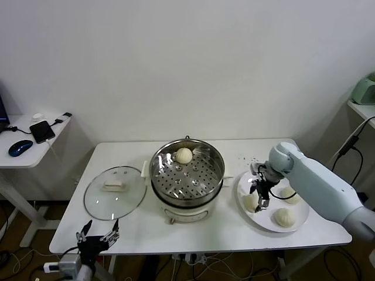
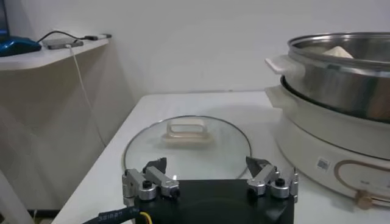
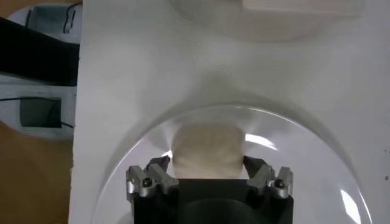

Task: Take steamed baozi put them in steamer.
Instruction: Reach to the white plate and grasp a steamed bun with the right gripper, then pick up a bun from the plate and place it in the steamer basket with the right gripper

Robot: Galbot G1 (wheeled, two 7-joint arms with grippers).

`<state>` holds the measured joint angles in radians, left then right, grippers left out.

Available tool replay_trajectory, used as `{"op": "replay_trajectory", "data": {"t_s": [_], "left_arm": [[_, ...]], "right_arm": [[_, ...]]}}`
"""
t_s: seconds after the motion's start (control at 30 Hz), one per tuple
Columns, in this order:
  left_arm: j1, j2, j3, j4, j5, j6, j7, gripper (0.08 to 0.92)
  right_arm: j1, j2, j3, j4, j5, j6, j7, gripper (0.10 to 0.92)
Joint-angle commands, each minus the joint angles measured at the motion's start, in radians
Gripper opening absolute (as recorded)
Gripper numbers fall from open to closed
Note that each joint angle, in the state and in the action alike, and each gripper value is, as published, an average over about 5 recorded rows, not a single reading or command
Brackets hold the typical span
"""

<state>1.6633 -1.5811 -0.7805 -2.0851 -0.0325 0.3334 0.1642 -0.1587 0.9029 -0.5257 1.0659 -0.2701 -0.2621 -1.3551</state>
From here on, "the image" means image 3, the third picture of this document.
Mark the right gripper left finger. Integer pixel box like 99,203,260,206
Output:
126,155,180,203

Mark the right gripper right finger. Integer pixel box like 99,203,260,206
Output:
243,155,294,200

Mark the white steamed baozi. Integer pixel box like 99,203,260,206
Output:
172,121,246,180

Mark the round white plate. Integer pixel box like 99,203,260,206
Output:
91,103,374,224

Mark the cream electric cooker pot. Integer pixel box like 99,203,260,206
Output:
169,0,366,43

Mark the black robot body panel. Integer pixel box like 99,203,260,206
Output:
0,16,80,88

